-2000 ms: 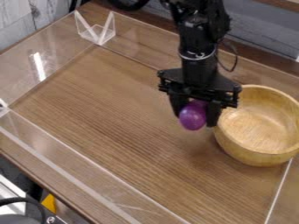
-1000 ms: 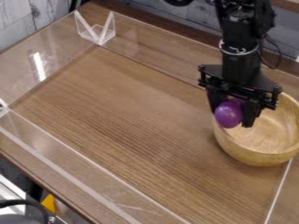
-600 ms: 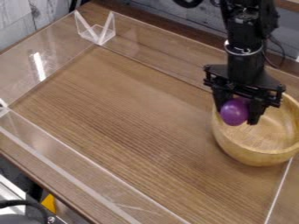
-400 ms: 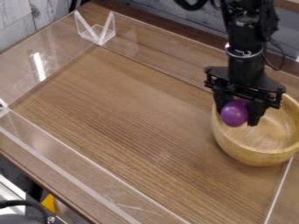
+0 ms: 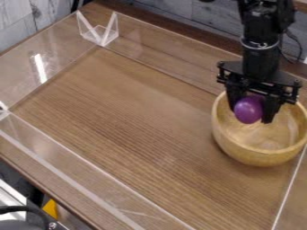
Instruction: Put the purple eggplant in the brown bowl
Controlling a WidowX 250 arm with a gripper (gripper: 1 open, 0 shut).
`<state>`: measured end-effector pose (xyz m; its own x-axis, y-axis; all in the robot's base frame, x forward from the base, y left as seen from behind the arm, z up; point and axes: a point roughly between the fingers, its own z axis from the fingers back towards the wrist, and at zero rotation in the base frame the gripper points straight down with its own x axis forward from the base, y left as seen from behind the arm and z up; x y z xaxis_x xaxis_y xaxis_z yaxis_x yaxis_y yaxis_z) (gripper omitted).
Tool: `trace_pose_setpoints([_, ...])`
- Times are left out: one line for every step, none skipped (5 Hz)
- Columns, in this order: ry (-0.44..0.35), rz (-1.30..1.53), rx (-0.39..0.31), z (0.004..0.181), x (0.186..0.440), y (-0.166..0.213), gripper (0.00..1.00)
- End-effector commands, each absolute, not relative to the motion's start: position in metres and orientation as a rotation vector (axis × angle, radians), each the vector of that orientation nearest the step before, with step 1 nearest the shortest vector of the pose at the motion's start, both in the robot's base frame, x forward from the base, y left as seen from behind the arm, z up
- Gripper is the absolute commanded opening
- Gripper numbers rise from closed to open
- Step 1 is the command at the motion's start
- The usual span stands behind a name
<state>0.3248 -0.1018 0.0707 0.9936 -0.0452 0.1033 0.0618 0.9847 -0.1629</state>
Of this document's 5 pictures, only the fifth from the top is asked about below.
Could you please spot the purple toy eggplant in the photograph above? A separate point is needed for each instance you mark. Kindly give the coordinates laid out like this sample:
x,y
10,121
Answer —
x,y
248,109

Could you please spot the yellow black device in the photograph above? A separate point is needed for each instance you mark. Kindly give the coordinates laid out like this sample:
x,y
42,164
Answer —
x,y
50,210

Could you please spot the light wooden bowl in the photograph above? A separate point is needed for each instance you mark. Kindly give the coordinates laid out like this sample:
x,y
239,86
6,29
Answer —
x,y
259,144

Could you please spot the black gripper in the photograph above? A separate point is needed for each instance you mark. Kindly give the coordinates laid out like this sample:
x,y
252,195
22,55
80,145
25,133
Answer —
x,y
256,75

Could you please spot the clear acrylic barrier wall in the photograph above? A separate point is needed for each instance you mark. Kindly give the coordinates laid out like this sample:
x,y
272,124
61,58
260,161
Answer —
x,y
105,125

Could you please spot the clear acrylic corner bracket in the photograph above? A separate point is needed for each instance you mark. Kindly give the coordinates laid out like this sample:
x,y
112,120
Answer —
x,y
101,35

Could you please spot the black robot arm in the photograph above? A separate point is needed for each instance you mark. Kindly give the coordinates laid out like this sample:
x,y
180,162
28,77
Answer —
x,y
265,19

